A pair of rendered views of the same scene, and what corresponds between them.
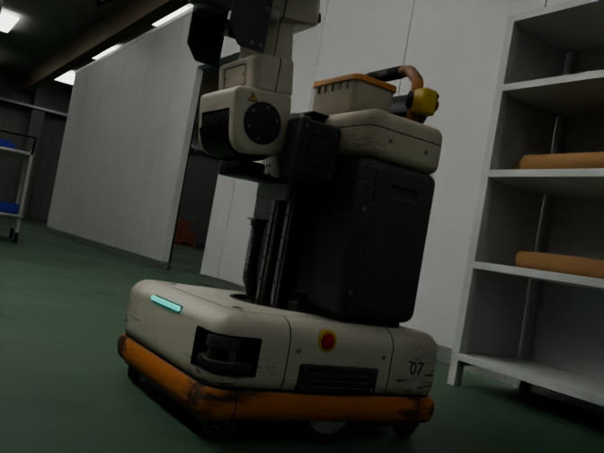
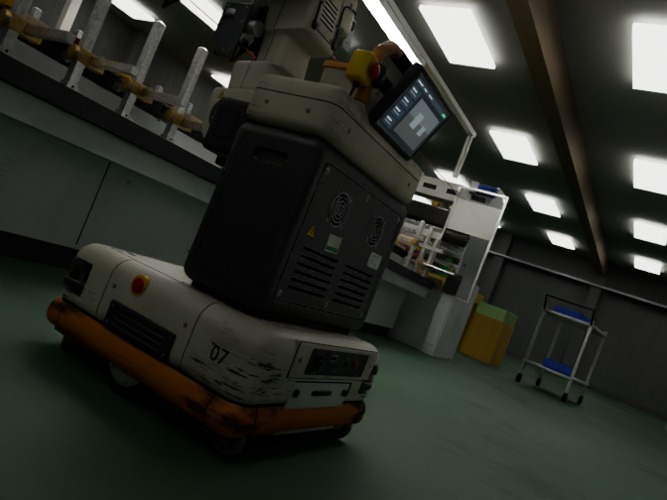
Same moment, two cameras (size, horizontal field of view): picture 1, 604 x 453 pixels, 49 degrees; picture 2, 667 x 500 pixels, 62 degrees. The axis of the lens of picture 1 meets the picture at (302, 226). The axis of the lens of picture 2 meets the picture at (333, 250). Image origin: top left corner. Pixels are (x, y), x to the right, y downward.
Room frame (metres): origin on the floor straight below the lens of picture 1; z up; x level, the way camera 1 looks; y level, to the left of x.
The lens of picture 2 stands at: (1.30, -1.42, 0.44)
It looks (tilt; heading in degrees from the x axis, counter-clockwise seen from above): 2 degrees up; 63
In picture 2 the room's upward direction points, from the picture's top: 22 degrees clockwise
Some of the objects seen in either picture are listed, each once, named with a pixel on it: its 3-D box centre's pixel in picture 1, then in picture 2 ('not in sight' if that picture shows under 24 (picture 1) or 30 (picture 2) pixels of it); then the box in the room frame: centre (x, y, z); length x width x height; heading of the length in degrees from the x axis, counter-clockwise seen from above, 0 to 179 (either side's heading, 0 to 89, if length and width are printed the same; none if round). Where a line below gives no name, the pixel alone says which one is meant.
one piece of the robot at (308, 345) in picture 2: not in sight; (336, 362); (2.02, -0.24, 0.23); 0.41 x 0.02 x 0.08; 32
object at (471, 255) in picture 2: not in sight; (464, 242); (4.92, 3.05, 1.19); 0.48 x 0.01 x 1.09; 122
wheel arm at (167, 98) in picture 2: not in sight; (148, 94); (1.49, 1.02, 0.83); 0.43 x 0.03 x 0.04; 122
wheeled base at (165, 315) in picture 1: (272, 348); (226, 337); (1.83, 0.02, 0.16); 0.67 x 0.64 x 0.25; 122
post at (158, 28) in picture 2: not in sight; (138, 75); (1.43, 1.04, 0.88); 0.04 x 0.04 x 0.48; 32
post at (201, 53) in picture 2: not in sight; (184, 97); (1.65, 1.18, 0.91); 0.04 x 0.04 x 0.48; 32
